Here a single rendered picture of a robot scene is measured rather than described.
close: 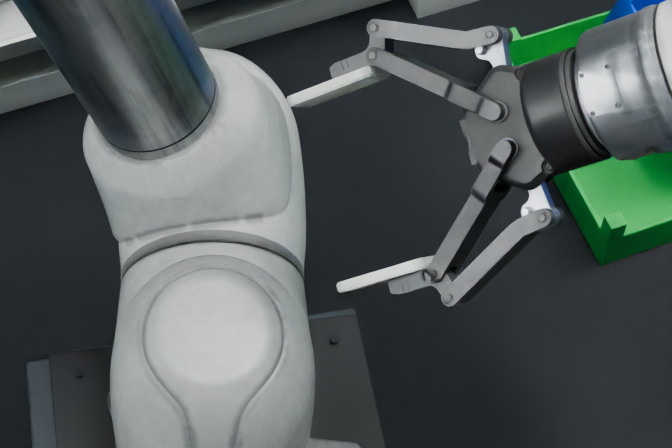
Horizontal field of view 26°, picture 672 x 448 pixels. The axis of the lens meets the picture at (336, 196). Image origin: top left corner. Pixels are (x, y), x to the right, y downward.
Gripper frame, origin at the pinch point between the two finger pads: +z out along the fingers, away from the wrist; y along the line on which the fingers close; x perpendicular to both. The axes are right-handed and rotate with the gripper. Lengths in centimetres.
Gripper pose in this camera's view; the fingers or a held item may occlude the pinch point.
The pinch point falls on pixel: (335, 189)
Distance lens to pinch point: 102.6
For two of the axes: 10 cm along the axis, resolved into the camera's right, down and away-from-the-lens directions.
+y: 2.6, 9.6, -1.1
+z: -8.2, 2.8, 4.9
